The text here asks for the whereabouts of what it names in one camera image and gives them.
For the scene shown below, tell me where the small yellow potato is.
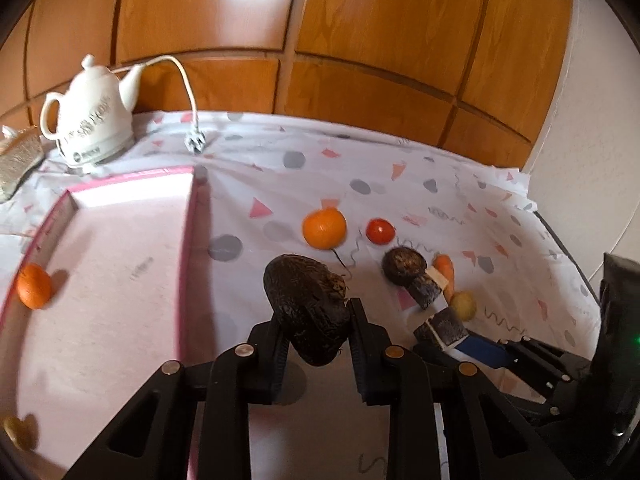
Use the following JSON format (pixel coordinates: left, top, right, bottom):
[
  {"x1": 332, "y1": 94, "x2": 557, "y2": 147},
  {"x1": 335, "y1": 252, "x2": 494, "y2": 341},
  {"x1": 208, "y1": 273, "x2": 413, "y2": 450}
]
[
  {"x1": 448, "y1": 291, "x2": 477, "y2": 322},
  {"x1": 2, "y1": 414, "x2": 38, "y2": 452}
]

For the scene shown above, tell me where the white power cord with plug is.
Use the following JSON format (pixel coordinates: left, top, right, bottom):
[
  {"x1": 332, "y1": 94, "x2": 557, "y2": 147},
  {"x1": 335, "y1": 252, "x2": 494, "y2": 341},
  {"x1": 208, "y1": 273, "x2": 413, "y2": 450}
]
[{"x1": 111, "y1": 55, "x2": 208, "y2": 156}]

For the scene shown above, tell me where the white ceramic electric kettle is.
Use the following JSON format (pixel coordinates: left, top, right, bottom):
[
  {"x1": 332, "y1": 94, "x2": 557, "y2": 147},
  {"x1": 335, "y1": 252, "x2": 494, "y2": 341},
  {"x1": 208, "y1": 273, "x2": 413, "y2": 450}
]
[{"x1": 40, "y1": 54, "x2": 143, "y2": 168}]

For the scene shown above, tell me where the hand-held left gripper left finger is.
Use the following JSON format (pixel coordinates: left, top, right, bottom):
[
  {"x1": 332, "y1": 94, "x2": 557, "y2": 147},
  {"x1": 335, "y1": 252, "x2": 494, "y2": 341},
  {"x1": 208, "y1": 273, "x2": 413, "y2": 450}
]
[{"x1": 65, "y1": 320, "x2": 291, "y2": 480}]

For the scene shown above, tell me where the red tomato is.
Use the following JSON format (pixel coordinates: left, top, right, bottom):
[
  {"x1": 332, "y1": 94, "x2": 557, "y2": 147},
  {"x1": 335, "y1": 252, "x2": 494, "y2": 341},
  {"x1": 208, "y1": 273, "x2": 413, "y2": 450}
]
[{"x1": 366, "y1": 217, "x2": 397, "y2": 245}]

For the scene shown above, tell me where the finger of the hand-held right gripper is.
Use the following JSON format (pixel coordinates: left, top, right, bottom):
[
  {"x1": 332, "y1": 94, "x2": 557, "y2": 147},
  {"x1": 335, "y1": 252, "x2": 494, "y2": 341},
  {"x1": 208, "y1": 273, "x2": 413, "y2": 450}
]
[
  {"x1": 447, "y1": 336, "x2": 561, "y2": 411},
  {"x1": 500, "y1": 336, "x2": 598, "y2": 381}
]

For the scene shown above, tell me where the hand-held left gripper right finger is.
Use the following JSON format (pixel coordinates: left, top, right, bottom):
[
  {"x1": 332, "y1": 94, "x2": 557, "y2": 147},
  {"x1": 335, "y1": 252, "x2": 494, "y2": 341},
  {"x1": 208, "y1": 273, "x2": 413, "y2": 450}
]
[{"x1": 347, "y1": 297, "x2": 576, "y2": 480}]

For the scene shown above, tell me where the cut taro piece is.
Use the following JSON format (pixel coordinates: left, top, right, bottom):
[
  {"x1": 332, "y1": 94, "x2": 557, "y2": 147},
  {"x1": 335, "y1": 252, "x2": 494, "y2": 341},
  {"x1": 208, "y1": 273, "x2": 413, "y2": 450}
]
[
  {"x1": 412, "y1": 306, "x2": 468, "y2": 351},
  {"x1": 407, "y1": 267, "x2": 448, "y2": 310}
]

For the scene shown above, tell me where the large dark taro root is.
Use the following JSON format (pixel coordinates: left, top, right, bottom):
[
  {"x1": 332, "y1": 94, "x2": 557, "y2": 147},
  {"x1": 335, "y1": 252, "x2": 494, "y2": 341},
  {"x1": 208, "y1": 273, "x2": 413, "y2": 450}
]
[{"x1": 263, "y1": 254, "x2": 351, "y2": 367}]

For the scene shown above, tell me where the wooden wardrobe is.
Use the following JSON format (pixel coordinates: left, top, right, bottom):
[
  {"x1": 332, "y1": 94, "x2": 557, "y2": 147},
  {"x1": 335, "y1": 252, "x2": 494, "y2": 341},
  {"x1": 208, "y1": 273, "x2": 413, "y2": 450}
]
[{"x1": 0, "y1": 0, "x2": 576, "y2": 171}]

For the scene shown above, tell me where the carrot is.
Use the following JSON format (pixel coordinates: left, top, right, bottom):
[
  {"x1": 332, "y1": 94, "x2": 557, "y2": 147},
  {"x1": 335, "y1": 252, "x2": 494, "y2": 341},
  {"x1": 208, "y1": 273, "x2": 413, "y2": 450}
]
[{"x1": 431, "y1": 255, "x2": 457, "y2": 301}]

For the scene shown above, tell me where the orange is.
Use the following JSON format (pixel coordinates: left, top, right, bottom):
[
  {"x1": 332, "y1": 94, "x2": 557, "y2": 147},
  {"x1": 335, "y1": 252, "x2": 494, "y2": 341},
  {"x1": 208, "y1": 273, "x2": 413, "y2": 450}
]
[
  {"x1": 302, "y1": 207, "x2": 348, "y2": 249},
  {"x1": 16, "y1": 263, "x2": 53, "y2": 310}
]

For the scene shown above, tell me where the small round taro root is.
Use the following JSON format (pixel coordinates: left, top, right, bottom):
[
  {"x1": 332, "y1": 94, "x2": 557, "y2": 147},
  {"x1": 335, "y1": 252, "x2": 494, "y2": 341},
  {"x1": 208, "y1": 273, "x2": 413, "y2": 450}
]
[{"x1": 382, "y1": 246, "x2": 428, "y2": 287}]

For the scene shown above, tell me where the woven tissue box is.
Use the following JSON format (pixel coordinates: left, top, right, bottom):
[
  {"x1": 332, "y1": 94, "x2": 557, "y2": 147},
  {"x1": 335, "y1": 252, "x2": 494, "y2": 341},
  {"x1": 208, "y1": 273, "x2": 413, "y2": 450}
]
[{"x1": 0, "y1": 125, "x2": 45, "y2": 204}]

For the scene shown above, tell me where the pink-rimmed white tray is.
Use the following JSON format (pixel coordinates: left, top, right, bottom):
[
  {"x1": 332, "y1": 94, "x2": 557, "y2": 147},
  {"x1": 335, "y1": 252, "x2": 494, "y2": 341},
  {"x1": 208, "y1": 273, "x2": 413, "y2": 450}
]
[{"x1": 0, "y1": 165, "x2": 210, "y2": 480}]

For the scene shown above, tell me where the white patterned tablecloth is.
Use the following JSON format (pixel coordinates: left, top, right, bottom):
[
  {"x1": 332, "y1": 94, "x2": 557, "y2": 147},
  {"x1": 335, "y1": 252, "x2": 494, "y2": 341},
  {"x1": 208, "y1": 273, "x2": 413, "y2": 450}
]
[{"x1": 0, "y1": 109, "x2": 608, "y2": 480}]

